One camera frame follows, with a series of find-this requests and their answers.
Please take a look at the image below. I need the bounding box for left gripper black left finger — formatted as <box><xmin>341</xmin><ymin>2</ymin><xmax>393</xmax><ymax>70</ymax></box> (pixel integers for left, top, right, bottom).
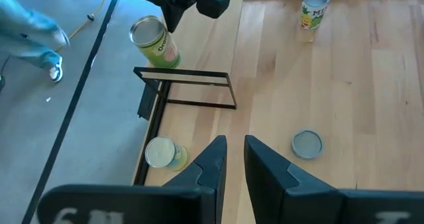
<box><xmin>36</xmin><ymin>135</ymin><xmax>228</xmax><ymax>224</ymax></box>

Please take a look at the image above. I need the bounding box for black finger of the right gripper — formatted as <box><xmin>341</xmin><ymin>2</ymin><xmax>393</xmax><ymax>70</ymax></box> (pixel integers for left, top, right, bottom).
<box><xmin>161</xmin><ymin>0</ymin><xmax>188</xmax><ymax>34</ymax></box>

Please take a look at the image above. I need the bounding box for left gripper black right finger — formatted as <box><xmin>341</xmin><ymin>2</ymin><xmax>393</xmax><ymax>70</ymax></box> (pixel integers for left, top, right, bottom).
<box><xmin>244</xmin><ymin>135</ymin><xmax>424</xmax><ymax>224</ymax></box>

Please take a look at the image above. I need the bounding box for short yellow green can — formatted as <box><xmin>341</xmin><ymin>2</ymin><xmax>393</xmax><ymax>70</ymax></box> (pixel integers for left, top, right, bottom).
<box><xmin>144</xmin><ymin>136</ymin><xmax>190</xmax><ymax>172</ymax></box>

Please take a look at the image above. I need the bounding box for green label food can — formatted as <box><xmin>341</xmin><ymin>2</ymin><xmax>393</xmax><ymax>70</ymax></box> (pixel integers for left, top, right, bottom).
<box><xmin>291</xmin><ymin>129</ymin><xmax>324</xmax><ymax>161</ymax></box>

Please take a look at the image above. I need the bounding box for mixed fruit food can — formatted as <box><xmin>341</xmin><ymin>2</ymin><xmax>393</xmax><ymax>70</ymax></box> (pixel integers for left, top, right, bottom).
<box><xmin>299</xmin><ymin>0</ymin><xmax>331</xmax><ymax>31</ymax></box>

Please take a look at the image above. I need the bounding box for person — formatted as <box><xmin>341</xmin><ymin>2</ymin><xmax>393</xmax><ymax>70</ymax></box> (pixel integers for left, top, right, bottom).
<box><xmin>0</xmin><ymin>0</ymin><xmax>71</xmax><ymax>84</ymax></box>

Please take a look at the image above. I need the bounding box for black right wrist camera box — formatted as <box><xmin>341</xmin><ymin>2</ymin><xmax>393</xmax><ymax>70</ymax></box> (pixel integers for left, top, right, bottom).
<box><xmin>196</xmin><ymin>0</ymin><xmax>231</xmax><ymax>19</ymax></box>

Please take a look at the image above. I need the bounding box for black aluminium table frame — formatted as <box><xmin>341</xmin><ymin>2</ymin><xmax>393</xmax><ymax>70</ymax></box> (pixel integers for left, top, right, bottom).
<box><xmin>132</xmin><ymin>0</ymin><xmax>424</xmax><ymax>187</ymax></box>

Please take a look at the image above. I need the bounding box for yellow floor cable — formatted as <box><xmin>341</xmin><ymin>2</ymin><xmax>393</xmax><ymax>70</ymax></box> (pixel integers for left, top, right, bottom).
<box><xmin>52</xmin><ymin>0</ymin><xmax>107</xmax><ymax>52</ymax></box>

